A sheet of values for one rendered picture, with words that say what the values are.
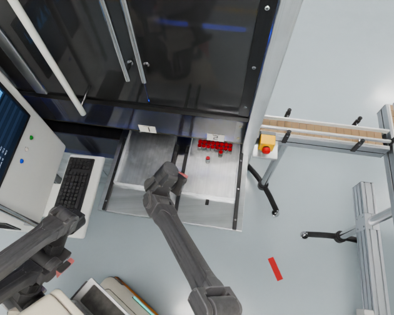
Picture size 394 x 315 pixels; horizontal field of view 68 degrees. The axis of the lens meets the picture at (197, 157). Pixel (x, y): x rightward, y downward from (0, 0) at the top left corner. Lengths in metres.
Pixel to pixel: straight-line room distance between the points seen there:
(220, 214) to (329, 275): 1.22
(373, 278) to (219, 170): 1.01
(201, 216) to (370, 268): 0.99
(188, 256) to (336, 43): 3.17
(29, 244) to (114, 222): 1.54
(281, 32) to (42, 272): 1.02
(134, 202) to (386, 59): 3.01
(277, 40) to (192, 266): 0.68
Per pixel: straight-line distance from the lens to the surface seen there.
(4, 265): 0.87
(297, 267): 2.35
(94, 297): 1.26
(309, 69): 3.28
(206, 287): 0.71
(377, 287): 1.93
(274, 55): 1.00
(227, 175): 1.48
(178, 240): 0.80
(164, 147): 1.56
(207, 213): 1.41
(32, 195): 1.58
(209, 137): 1.42
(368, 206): 2.03
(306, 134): 1.63
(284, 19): 0.91
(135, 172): 1.52
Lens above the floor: 2.24
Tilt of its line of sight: 63 degrees down
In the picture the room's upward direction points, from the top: 2 degrees counter-clockwise
